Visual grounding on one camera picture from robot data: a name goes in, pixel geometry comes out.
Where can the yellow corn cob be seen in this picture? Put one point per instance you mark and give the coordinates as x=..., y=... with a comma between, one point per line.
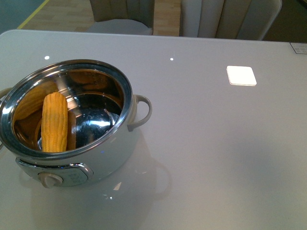
x=54, y=126

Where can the white electric cooking pot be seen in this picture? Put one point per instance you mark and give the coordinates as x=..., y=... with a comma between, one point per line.
x=103, y=115

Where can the beige chair left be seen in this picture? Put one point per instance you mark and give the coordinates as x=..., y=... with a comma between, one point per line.
x=128, y=17

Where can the beige chair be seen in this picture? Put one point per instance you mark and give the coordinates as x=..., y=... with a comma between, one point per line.
x=228, y=19
x=128, y=17

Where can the beige chair right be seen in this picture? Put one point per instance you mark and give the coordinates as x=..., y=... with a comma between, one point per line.
x=228, y=19

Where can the label sticker on table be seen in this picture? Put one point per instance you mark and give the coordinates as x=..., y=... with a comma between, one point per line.
x=299, y=48

